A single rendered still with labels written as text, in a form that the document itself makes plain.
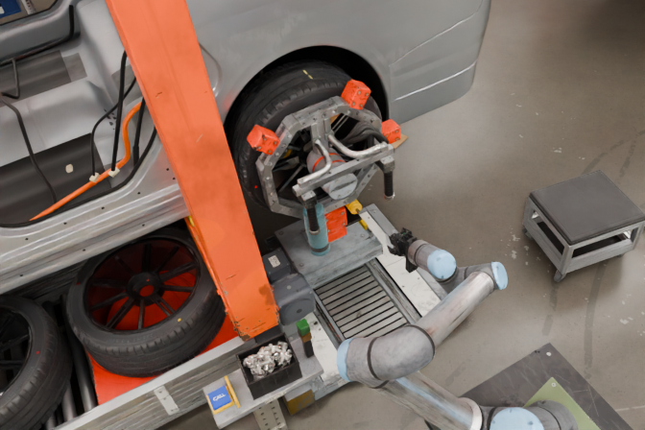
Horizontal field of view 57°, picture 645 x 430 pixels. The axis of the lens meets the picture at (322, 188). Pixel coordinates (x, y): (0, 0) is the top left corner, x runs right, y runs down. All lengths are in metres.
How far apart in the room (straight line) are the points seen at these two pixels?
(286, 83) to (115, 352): 1.25
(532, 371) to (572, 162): 1.61
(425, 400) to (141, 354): 1.18
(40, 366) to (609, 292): 2.53
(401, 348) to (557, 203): 1.60
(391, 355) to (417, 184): 2.03
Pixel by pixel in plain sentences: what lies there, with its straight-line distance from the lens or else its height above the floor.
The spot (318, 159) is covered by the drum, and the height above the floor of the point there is 0.91.
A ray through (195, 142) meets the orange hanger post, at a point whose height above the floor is 1.49.
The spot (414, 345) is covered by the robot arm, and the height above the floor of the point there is 1.08.
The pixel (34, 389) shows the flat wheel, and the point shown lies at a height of 0.47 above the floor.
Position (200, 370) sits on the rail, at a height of 0.36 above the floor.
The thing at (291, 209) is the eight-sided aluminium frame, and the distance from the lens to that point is 2.51.
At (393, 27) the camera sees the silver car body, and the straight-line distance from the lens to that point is 2.48.
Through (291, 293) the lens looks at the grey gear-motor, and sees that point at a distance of 2.60.
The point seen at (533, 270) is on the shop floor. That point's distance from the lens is 3.19.
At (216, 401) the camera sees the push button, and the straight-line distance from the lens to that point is 2.33.
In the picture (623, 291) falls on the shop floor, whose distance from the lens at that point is 3.22.
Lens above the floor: 2.49
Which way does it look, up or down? 44 degrees down
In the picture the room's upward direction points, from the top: 9 degrees counter-clockwise
